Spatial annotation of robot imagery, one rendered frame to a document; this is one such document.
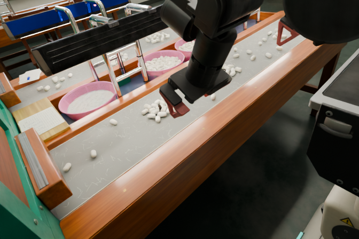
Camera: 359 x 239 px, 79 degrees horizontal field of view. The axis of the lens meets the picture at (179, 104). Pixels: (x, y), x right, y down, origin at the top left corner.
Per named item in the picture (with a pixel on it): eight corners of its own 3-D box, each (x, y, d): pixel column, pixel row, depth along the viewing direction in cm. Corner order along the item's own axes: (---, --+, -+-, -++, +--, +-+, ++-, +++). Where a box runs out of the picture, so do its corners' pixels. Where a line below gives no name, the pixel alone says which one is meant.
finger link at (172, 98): (154, 110, 46) (158, 82, 39) (179, 94, 50) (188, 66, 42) (175, 133, 44) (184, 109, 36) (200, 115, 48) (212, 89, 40)
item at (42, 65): (204, 13, 88) (203, -7, 84) (47, 78, 58) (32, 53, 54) (190, 11, 94) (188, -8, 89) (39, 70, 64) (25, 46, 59)
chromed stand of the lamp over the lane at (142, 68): (176, 106, 102) (157, 4, 75) (141, 129, 92) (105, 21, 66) (152, 93, 114) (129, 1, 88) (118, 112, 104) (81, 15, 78)
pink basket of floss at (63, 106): (128, 94, 116) (123, 79, 110) (111, 129, 95) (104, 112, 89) (82, 97, 120) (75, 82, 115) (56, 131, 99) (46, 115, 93)
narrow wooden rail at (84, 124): (285, 25, 169) (288, 10, 163) (45, 175, 82) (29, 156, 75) (279, 25, 173) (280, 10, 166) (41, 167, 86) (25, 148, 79)
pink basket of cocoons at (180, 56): (193, 65, 132) (192, 51, 126) (173, 89, 114) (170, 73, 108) (156, 62, 144) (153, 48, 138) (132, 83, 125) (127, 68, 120)
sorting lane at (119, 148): (331, 22, 146) (332, 18, 145) (63, 224, 59) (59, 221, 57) (287, 17, 165) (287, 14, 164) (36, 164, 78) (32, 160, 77)
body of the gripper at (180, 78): (166, 82, 41) (173, 53, 34) (204, 61, 45) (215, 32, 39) (190, 106, 39) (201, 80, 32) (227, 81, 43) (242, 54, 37)
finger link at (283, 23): (265, 40, 67) (282, 14, 59) (278, 33, 70) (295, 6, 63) (283, 54, 65) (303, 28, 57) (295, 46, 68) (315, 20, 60)
